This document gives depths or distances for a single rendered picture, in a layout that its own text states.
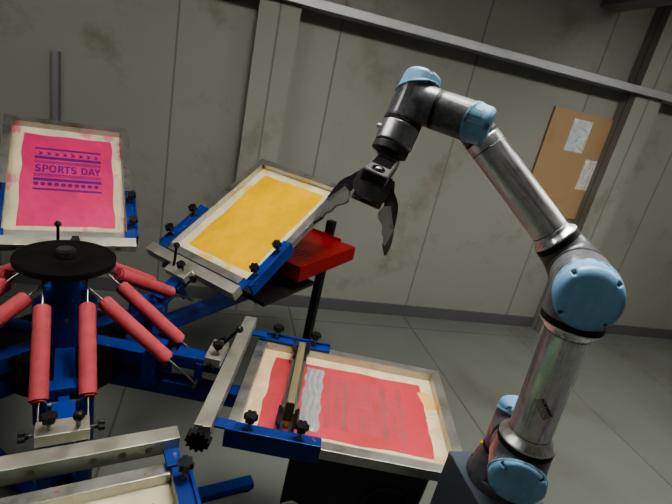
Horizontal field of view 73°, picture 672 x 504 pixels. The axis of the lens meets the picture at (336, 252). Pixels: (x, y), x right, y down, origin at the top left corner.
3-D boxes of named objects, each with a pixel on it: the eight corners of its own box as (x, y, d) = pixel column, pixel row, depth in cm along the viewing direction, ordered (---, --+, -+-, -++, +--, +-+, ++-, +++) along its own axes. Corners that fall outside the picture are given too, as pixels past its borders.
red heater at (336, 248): (296, 238, 320) (299, 222, 316) (352, 262, 300) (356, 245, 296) (235, 255, 269) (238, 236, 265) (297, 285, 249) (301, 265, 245)
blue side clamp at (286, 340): (327, 357, 200) (330, 343, 198) (326, 363, 195) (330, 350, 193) (259, 343, 199) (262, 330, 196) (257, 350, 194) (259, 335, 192)
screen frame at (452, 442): (436, 378, 200) (438, 370, 199) (467, 487, 145) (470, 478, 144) (258, 342, 197) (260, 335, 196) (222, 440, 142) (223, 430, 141)
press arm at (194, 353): (225, 366, 171) (226, 354, 169) (220, 375, 165) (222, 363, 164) (179, 356, 170) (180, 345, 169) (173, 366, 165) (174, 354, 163)
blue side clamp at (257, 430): (318, 452, 147) (322, 435, 145) (316, 464, 143) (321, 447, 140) (226, 434, 146) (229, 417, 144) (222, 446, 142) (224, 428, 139)
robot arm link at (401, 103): (447, 71, 84) (404, 58, 86) (422, 126, 84) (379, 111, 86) (446, 91, 91) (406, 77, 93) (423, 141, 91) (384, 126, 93)
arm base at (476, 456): (538, 502, 112) (552, 471, 109) (484, 504, 108) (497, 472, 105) (504, 454, 126) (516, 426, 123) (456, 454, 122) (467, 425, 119)
